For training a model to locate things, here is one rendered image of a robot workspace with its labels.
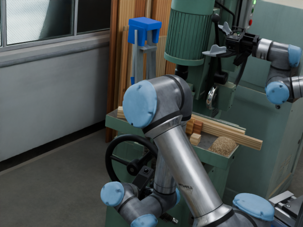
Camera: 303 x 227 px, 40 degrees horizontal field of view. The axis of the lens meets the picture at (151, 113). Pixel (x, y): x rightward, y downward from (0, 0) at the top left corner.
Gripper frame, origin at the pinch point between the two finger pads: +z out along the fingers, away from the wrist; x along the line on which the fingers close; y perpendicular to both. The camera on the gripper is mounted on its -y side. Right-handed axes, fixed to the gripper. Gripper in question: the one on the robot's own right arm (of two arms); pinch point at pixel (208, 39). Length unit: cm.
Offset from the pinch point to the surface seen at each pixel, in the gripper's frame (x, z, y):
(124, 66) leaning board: -49, 101, -117
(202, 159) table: 35.9, -9.5, -32.4
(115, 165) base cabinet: 48, 32, -48
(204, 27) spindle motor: -5.9, 4.8, -0.2
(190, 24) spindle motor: -2.9, 9.3, 3.1
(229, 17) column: -25.0, 1.5, -12.6
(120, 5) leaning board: -80, 112, -84
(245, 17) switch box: -31.2, -3.6, -16.9
